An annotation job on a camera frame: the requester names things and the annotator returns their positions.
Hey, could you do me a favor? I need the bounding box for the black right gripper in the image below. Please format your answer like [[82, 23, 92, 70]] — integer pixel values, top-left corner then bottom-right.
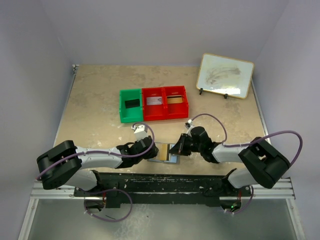
[[169, 133, 203, 156]]

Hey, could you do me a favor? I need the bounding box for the gold credit card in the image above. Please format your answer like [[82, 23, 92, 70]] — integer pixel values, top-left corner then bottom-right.
[[157, 143, 170, 162], [166, 95, 183, 99]]

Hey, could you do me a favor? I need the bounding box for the grey leather card holder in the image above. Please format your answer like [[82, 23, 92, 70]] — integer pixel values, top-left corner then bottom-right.
[[147, 142, 179, 164]]

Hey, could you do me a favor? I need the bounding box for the green bin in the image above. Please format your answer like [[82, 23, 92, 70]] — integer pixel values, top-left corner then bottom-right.
[[119, 88, 144, 123]]

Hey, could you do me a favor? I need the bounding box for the red bin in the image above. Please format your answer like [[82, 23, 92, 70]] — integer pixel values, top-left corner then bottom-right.
[[141, 87, 166, 122], [164, 85, 189, 120]]

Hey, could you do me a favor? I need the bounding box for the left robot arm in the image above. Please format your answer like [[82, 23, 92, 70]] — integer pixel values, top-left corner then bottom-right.
[[36, 136, 159, 196]]

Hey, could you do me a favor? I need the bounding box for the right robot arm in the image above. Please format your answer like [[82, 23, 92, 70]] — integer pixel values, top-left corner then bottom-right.
[[169, 126, 290, 196]]

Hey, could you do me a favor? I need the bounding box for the blue credit card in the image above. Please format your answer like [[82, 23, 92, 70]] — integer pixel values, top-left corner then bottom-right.
[[169, 154, 179, 164]]

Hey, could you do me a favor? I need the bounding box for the black card in bin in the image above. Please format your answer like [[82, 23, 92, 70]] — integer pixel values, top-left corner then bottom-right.
[[124, 99, 140, 109]]

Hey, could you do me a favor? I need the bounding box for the gold card in bin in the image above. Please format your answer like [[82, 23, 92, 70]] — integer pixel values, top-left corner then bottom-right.
[[167, 98, 183, 104]]

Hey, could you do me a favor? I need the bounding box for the silver card in bin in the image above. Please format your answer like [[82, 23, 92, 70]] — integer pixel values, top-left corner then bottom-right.
[[146, 96, 163, 106]]

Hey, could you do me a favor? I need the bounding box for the black whiteboard stand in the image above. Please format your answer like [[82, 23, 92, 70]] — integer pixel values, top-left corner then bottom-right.
[[199, 88, 229, 99]]

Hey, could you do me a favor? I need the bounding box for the yellow framed whiteboard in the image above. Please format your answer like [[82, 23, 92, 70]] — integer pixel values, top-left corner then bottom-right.
[[196, 53, 255, 99]]

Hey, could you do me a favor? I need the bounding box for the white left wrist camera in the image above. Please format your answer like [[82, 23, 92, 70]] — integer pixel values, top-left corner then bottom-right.
[[131, 124, 148, 141]]

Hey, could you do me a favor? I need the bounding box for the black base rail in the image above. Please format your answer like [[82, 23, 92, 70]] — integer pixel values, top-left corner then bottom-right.
[[74, 172, 252, 208]]

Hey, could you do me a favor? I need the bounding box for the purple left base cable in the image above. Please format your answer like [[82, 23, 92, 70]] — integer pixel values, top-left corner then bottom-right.
[[83, 187, 134, 222]]

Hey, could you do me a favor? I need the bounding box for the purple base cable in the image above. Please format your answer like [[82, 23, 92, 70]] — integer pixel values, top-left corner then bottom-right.
[[223, 184, 254, 216], [83, 187, 134, 222]]

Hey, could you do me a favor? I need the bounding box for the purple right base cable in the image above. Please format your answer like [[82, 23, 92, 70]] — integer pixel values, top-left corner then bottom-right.
[[223, 184, 254, 216]]

